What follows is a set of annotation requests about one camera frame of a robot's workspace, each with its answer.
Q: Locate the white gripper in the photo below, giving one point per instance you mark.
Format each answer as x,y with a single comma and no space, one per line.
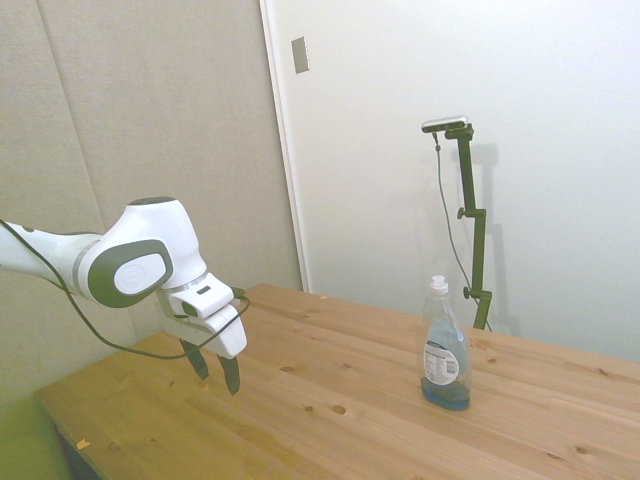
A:
227,335

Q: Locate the clear dish soap bottle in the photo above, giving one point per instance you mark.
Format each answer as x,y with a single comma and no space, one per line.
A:
445,360

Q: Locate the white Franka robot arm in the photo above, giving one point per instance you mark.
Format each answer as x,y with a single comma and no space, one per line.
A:
150,225

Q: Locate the green chair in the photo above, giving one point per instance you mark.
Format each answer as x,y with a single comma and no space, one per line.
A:
22,440

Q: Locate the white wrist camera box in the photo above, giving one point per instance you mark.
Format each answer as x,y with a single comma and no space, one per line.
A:
202,299

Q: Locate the white door frame trim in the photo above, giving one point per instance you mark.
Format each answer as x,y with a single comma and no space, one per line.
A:
285,150

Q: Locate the dark green camera stand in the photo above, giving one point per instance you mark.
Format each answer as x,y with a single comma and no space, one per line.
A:
472,220

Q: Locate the grey wall switch plate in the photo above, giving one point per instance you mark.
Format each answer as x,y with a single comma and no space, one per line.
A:
300,55

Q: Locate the silver camera on stand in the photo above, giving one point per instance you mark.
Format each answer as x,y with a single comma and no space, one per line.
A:
445,123

